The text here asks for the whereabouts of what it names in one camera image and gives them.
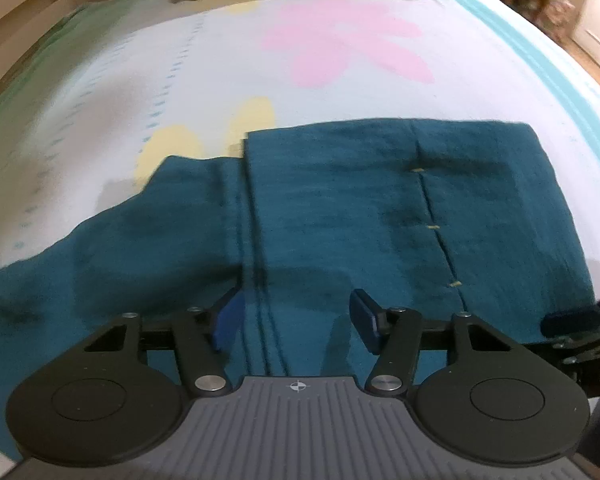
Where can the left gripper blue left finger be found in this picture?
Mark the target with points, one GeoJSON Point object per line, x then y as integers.
{"type": "Point", "coordinates": [200, 336]}

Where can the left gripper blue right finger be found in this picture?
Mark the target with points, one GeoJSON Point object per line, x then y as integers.
{"type": "Point", "coordinates": [394, 336]}

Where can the teal pants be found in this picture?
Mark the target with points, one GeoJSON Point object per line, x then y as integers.
{"type": "Point", "coordinates": [435, 216]}

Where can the floral storage box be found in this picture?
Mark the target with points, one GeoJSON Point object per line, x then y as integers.
{"type": "Point", "coordinates": [555, 19]}

